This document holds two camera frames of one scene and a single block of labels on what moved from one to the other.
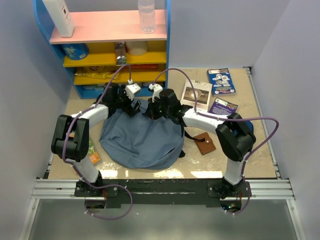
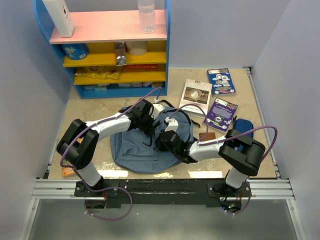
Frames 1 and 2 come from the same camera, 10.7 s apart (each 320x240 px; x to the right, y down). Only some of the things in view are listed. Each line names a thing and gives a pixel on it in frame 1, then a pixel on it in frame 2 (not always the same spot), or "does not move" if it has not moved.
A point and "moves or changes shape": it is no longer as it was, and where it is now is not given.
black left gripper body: x=123 y=102 → x=145 y=126
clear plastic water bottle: x=146 y=9 does not move
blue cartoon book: x=220 y=82 does not move
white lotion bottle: x=61 y=16 does not move
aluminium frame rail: x=280 y=188 does not move
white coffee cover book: x=202 y=91 does not move
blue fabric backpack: x=138 y=142 moves or changes shape
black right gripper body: x=157 y=109 → x=161 y=147
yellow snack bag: x=105 y=72 does not move
